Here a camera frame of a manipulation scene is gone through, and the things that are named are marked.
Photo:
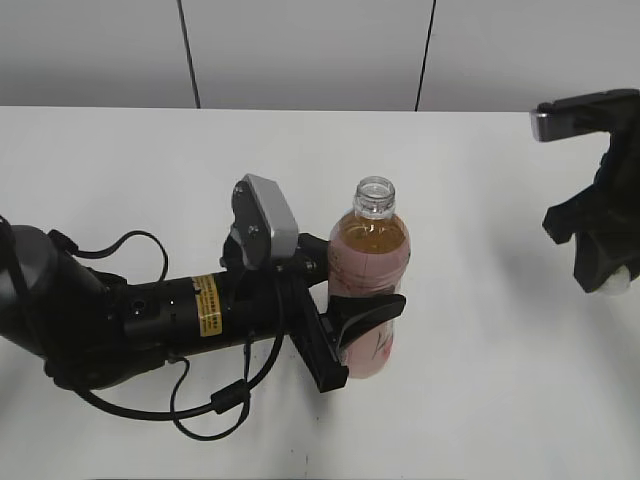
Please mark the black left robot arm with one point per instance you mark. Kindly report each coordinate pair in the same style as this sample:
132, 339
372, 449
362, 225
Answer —
105, 330

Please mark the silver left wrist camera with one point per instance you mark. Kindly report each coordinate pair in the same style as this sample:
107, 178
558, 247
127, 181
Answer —
264, 226

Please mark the white bottle cap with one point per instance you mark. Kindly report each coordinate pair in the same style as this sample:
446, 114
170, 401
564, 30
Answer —
617, 283

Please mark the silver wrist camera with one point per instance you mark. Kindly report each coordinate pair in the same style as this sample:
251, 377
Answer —
264, 226
603, 111

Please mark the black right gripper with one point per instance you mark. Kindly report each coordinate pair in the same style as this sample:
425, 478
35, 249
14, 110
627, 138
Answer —
605, 215

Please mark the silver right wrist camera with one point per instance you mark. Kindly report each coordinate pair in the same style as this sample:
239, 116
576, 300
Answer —
603, 111

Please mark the pink label tea bottle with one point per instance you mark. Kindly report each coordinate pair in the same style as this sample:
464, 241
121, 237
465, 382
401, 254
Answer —
368, 253

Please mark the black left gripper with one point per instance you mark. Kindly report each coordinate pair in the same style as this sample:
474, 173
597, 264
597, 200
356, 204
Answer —
277, 298

